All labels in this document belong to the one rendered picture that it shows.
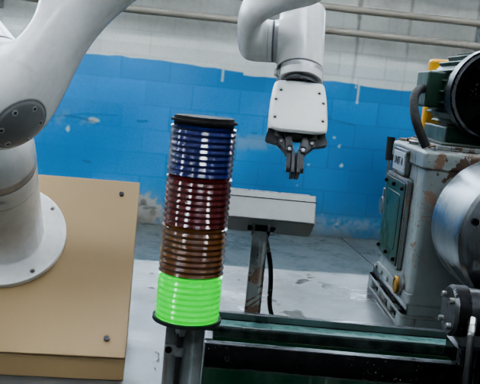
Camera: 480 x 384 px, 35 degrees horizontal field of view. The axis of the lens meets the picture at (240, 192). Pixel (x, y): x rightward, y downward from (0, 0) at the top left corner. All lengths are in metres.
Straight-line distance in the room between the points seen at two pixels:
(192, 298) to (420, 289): 0.89
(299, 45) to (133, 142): 5.14
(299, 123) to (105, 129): 5.20
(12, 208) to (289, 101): 0.50
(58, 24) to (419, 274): 0.88
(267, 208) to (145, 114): 5.23
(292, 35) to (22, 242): 0.58
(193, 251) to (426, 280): 0.89
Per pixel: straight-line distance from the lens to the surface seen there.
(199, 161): 0.66
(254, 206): 1.23
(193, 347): 0.71
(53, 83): 0.93
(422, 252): 1.50
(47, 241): 1.24
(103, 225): 1.27
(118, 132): 6.44
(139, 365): 1.23
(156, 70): 6.42
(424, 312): 1.53
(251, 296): 1.27
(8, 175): 1.05
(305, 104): 1.32
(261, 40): 1.37
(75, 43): 0.94
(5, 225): 1.14
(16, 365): 1.17
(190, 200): 0.66
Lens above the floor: 1.25
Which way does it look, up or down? 8 degrees down
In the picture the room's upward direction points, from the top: 6 degrees clockwise
